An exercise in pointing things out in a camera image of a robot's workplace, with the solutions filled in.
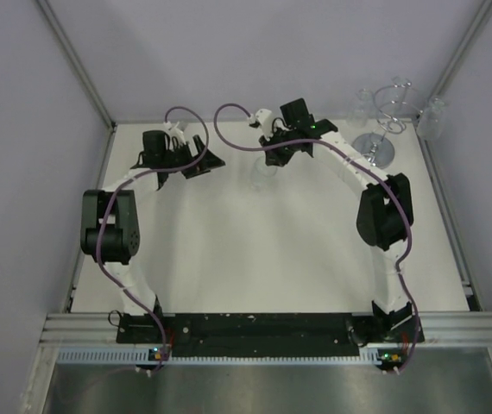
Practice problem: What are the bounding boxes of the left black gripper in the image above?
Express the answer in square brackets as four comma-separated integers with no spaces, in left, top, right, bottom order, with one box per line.
[161,135,224,179]

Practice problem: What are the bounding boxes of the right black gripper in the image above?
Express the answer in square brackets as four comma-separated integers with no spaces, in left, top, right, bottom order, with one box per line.
[258,126,296,169]

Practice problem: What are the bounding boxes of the clear patterned wine glass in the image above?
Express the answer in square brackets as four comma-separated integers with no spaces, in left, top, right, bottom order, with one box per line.
[249,156,278,191]

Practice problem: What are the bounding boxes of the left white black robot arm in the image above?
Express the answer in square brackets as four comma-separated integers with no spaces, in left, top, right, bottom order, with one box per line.
[80,128,225,342]

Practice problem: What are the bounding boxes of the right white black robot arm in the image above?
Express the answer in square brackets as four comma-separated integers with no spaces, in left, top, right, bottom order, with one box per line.
[249,98,413,342]

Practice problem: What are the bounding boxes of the hanging wine glass left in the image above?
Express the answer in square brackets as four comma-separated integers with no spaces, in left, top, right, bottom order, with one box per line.
[346,89,375,129]

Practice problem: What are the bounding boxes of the chrome wine glass rack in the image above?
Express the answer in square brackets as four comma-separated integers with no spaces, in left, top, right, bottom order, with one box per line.
[352,82,420,169]

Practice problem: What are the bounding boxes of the hanging wine glass right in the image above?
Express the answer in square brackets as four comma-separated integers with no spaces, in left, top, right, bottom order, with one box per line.
[416,96,448,141]

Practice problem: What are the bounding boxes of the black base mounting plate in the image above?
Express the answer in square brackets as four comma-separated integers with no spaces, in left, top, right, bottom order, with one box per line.
[117,313,425,358]

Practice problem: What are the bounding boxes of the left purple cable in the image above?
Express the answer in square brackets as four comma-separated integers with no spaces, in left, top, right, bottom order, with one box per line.
[94,105,208,372]

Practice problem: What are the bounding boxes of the purple cable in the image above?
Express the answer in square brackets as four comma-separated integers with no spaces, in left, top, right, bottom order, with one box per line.
[94,105,208,372]
[213,102,419,374]

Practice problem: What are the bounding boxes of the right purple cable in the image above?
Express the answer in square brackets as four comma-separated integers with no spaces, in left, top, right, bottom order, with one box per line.
[213,102,419,374]

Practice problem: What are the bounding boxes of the grey slotted cable duct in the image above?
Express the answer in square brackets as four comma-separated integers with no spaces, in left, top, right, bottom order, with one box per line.
[58,343,407,367]

